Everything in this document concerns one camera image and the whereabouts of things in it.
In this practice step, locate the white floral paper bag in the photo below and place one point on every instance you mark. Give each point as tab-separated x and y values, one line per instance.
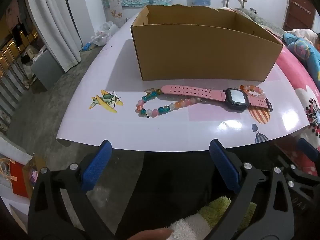
113	5

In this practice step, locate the small blue floor object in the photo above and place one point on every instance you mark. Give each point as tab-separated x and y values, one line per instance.
87	46

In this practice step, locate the person's left hand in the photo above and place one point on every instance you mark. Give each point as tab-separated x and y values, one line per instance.
150	234

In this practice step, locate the brown wooden door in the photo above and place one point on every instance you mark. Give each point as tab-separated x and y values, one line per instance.
297	12

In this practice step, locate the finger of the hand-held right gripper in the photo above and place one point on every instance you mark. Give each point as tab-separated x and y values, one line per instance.
308	150

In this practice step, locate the white plastic bag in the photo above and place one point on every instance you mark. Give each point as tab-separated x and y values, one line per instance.
105	31

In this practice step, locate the grey blanket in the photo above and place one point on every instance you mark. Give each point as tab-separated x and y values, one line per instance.
265	22

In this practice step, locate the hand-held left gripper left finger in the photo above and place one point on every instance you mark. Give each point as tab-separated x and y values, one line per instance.
96	166

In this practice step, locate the green white fluffy garment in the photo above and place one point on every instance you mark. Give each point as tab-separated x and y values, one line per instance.
217	210

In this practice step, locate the brown paper bag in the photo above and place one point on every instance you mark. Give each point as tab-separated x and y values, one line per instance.
37	166

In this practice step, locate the red gift bag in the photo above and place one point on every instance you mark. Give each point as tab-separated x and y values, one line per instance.
21	181

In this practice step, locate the white curtain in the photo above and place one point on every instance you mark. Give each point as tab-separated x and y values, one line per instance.
57	25

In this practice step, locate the pink floral blanket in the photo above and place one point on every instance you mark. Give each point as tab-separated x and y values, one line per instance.
295	75

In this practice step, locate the blue floral pillow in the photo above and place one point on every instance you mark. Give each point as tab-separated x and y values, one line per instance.
300	51

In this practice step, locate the grey cabinet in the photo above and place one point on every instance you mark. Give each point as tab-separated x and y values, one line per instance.
45	67

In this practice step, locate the metal folding gate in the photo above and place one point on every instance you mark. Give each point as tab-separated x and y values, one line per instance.
10	80

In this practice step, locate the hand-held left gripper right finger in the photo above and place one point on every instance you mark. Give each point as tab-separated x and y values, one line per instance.
225	166

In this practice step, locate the brown cardboard box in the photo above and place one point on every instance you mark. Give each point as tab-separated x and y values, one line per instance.
200	55

